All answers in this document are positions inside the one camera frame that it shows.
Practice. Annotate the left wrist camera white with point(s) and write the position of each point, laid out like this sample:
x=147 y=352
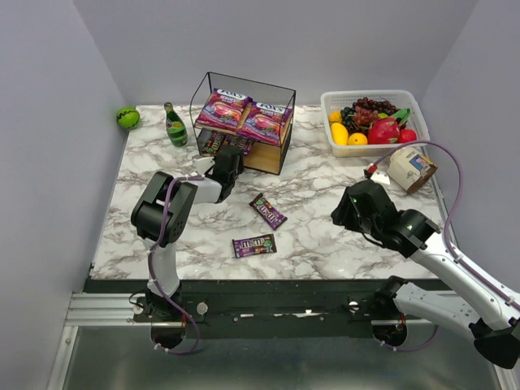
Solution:
x=203 y=164

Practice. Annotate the red apple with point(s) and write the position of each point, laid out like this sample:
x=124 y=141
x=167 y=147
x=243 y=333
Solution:
x=407 y=135

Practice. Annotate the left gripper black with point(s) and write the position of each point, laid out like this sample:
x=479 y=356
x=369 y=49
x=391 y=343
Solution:
x=229 y=161

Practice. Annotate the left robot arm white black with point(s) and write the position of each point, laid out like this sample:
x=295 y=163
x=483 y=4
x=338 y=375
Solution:
x=162 y=211

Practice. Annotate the green ball toy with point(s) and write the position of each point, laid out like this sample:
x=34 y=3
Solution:
x=128 y=117

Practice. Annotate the red dragon fruit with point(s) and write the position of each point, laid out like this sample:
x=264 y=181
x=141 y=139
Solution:
x=384 y=131

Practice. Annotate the dark grape bunch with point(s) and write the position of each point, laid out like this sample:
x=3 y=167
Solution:
x=364 y=112

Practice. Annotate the yellow mango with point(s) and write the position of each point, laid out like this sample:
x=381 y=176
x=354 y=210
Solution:
x=339 y=133

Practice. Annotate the white plastic fruit basket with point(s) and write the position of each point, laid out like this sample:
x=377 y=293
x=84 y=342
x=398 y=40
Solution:
x=408 y=116

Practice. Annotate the purple m&m's bag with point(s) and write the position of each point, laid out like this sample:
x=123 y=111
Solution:
x=267 y=211
x=234 y=140
x=213 y=143
x=245 y=145
x=264 y=244

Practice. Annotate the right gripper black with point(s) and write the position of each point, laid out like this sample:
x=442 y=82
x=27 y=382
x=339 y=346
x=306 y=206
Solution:
x=349 y=207

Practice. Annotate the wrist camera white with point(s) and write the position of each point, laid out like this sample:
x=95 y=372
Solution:
x=203 y=164
x=381 y=177

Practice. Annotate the green glass bottle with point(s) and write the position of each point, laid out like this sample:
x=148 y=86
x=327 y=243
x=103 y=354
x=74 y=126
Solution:
x=176 y=130

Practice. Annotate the orange fruit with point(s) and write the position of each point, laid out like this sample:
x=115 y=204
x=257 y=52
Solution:
x=357 y=138

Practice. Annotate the yellow small fruit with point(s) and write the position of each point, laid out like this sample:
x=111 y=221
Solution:
x=335 y=117

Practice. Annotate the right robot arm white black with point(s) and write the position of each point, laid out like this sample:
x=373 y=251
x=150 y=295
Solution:
x=482 y=309

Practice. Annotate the black mounting base plate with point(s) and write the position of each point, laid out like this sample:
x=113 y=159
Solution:
x=273 y=309

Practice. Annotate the black wire wooden shelf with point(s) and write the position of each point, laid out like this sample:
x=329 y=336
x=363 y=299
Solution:
x=263 y=157

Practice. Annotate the aluminium rail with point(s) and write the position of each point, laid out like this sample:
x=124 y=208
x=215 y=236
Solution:
x=101 y=310

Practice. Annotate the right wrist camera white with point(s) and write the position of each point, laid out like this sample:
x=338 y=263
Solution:
x=381 y=177

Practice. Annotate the purple Fox's candy bag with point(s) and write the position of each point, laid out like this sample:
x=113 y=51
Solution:
x=223 y=110
x=266 y=123

